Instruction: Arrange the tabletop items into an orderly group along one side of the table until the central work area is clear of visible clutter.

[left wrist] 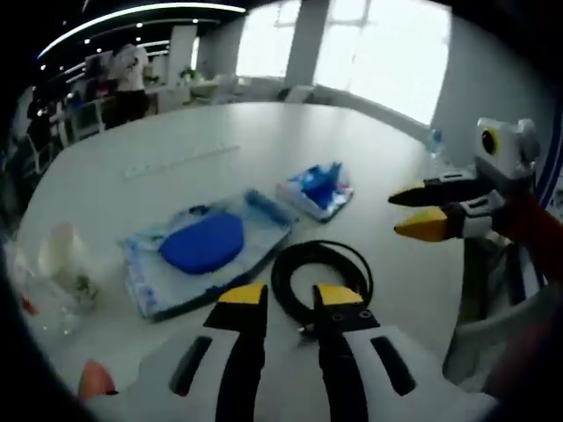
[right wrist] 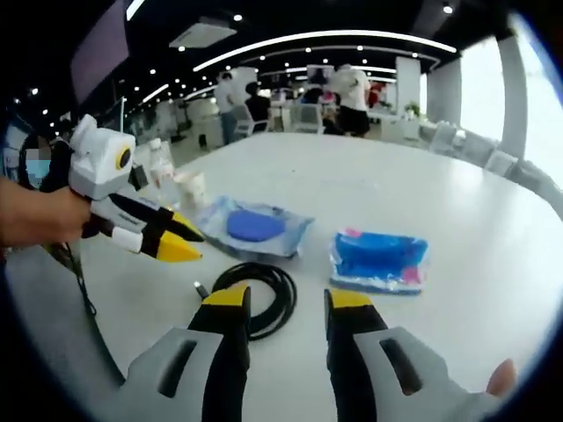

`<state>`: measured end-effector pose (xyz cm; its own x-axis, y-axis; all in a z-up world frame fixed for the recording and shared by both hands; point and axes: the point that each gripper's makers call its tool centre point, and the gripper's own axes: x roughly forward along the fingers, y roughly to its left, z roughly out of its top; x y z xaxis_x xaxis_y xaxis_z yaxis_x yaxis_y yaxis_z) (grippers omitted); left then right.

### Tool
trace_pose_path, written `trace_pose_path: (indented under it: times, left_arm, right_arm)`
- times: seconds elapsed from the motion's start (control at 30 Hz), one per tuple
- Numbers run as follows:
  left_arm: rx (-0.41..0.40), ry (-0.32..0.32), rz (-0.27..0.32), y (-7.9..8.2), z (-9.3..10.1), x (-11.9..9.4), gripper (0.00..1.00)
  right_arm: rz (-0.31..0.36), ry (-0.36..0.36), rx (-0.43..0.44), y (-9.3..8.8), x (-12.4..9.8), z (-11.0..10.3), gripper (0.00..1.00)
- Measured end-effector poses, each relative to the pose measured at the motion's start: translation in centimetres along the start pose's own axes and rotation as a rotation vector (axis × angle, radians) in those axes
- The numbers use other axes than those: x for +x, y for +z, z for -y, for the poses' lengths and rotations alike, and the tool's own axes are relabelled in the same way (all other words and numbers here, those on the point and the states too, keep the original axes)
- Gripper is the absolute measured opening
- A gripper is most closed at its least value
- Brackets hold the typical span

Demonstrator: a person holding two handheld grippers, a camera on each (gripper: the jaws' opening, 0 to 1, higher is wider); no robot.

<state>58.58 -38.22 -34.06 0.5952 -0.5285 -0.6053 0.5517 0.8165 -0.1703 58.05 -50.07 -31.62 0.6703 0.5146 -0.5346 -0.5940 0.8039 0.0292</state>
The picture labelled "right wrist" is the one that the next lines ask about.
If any white office chair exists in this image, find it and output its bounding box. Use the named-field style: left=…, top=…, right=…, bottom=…
left=234, top=105, right=257, bottom=142
left=428, top=120, right=468, bottom=156
left=291, top=103, right=325, bottom=134
left=483, top=149, right=521, bottom=178

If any black strap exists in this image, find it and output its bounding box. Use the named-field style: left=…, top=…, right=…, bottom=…
left=43, top=240, right=128, bottom=388

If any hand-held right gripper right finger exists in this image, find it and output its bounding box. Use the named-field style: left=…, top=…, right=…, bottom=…
left=323, top=287, right=502, bottom=422

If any clear water bottle white cap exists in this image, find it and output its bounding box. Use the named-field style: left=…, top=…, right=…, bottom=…
left=147, top=137, right=176, bottom=204

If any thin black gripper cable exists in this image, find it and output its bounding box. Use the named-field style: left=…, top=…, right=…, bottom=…
left=61, top=240, right=99, bottom=318

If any blue plastic packet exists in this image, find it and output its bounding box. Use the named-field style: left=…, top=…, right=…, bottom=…
left=327, top=227, right=431, bottom=296

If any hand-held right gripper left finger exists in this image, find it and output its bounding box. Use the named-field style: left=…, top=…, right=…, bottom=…
left=125, top=283, right=254, bottom=422

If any blue pad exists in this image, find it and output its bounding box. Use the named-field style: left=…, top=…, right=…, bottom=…
left=192, top=194, right=317, bottom=260

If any person's right hand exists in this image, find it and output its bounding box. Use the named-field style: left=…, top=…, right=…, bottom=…
left=485, top=358, right=519, bottom=399

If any person's head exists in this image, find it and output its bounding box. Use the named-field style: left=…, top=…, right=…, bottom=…
left=16, top=130, right=75, bottom=193

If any wide bright window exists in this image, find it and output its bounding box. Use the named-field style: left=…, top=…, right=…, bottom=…
left=522, top=24, right=563, bottom=181

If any ceiling air conditioner unit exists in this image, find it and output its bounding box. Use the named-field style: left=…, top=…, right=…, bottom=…
left=168, top=16, right=239, bottom=50

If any hanging dark display screen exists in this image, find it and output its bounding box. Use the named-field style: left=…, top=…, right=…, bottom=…
left=69, top=0, right=132, bottom=106

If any white paper cup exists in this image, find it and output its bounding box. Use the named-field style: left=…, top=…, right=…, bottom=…
left=172, top=171, right=208, bottom=211

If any group of round ceiling spotlights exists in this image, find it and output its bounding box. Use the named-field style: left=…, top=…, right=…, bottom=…
left=12, top=4, right=454, bottom=128

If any curved ceiling light strip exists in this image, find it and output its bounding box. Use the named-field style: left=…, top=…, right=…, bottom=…
left=192, top=29, right=458, bottom=74

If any person's left hand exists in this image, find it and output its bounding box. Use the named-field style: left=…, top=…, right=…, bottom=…
left=41, top=186, right=94, bottom=246

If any narrow bright window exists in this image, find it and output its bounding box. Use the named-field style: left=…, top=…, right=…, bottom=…
left=459, top=41, right=506, bottom=142

